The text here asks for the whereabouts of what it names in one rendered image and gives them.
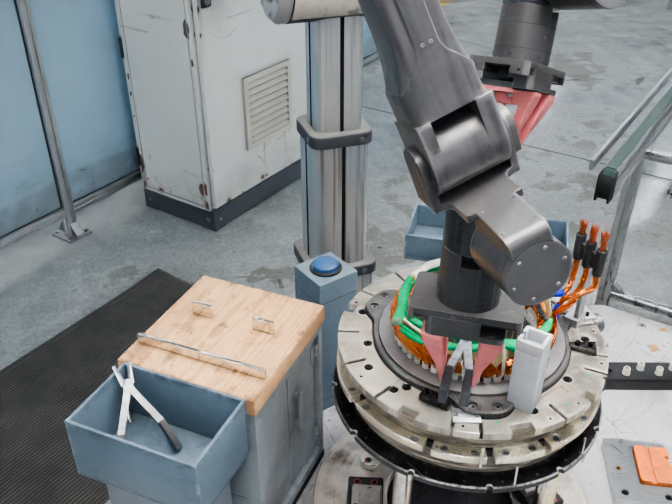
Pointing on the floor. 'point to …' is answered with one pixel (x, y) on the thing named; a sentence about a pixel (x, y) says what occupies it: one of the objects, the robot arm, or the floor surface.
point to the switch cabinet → (212, 104)
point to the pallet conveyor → (616, 167)
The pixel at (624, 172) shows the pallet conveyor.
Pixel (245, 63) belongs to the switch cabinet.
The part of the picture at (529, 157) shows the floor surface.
